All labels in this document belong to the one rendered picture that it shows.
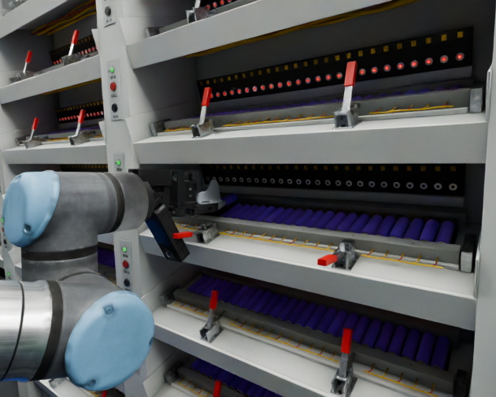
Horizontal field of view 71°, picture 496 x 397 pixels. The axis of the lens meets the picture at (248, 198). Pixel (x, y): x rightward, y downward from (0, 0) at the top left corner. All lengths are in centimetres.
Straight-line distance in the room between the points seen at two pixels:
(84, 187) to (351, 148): 35
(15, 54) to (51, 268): 106
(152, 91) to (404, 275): 61
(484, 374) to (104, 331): 41
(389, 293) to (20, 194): 47
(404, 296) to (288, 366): 25
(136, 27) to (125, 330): 61
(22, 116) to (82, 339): 114
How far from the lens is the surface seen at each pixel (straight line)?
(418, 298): 49
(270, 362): 65
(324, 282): 52
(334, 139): 48
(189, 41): 67
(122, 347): 38
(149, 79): 81
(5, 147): 140
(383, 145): 46
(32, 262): 50
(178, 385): 93
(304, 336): 66
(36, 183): 48
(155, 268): 83
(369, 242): 53
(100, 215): 50
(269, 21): 57
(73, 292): 38
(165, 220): 60
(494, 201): 45
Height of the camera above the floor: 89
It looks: 7 degrees down
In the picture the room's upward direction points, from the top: 1 degrees counter-clockwise
